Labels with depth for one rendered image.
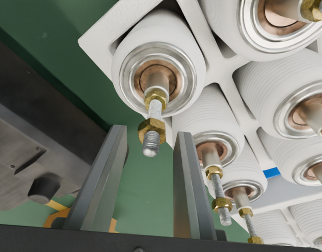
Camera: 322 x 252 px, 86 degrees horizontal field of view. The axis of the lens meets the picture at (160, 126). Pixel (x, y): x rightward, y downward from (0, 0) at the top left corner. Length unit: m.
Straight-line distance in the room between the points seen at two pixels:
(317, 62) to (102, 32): 0.23
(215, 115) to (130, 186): 0.63
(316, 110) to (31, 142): 0.42
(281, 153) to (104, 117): 0.44
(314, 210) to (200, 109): 0.44
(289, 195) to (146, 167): 0.44
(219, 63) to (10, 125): 0.35
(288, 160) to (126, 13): 0.29
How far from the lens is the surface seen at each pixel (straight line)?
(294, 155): 0.30
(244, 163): 0.31
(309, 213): 0.60
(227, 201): 0.19
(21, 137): 0.40
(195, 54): 0.17
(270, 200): 0.58
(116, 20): 0.24
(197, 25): 0.23
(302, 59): 0.24
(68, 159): 0.41
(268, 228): 0.59
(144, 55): 0.16
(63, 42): 0.48
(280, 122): 0.23
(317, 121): 0.22
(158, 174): 0.71
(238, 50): 0.18
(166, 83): 0.16
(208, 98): 0.26
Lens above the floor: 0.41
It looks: 51 degrees down
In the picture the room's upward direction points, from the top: 177 degrees counter-clockwise
